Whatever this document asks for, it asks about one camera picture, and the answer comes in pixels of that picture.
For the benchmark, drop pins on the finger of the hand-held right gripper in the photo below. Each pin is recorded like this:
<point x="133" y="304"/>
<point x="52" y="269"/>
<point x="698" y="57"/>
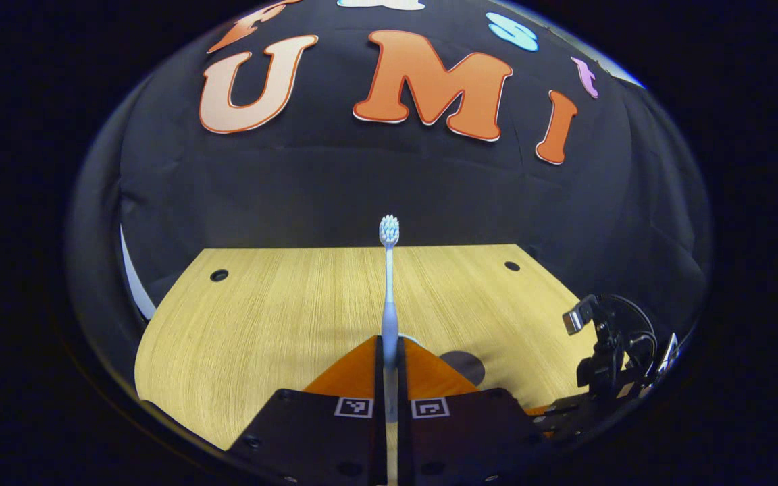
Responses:
<point x="578" y="413"/>

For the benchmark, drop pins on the white toothbrush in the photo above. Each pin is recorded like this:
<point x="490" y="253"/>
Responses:
<point x="389" y="283"/>

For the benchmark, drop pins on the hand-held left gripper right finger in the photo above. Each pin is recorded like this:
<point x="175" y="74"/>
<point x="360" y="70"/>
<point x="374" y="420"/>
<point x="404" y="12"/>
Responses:
<point x="470" y="439"/>

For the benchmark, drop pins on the plain black curtain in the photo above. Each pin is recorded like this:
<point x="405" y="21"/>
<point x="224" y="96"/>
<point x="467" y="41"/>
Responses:
<point x="95" y="236"/>

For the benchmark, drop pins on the black backdrop cloth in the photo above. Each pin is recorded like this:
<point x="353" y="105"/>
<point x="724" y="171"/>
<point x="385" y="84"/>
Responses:
<point x="362" y="196"/>

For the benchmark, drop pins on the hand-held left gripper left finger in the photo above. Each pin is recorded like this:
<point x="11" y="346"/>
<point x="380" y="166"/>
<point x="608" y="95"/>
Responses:
<point x="315" y="439"/>

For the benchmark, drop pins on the dark brown round coaster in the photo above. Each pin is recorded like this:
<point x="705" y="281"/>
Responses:
<point x="464" y="364"/>

